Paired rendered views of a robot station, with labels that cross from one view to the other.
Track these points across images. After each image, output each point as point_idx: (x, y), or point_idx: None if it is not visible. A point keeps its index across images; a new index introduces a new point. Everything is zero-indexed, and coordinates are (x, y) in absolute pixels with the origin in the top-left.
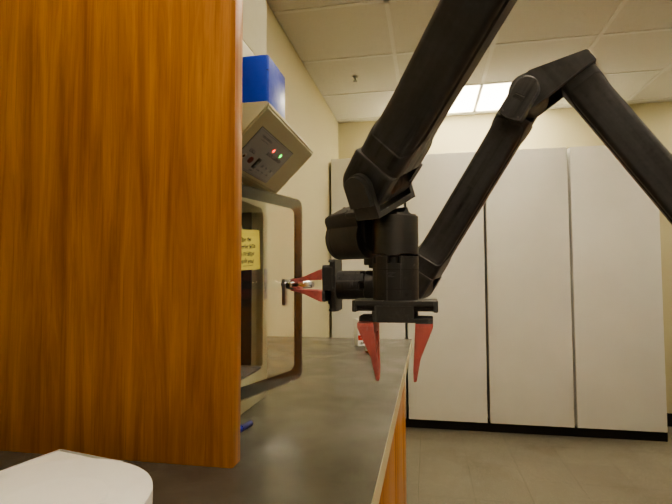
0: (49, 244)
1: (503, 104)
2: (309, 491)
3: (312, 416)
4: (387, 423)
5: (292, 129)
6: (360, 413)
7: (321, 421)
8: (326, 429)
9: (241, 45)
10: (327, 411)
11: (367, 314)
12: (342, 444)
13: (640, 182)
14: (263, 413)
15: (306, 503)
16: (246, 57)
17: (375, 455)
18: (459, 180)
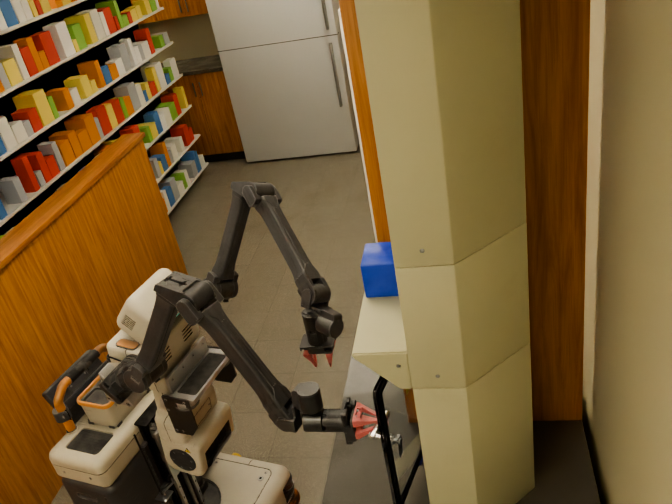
0: None
1: (221, 295)
2: (367, 404)
3: (381, 488)
4: (328, 482)
5: (361, 306)
6: (346, 499)
7: (373, 479)
8: (368, 466)
9: (376, 234)
10: (371, 500)
11: (330, 348)
12: (356, 447)
13: (167, 339)
14: (420, 489)
15: (367, 396)
16: (381, 242)
17: (338, 437)
18: (248, 343)
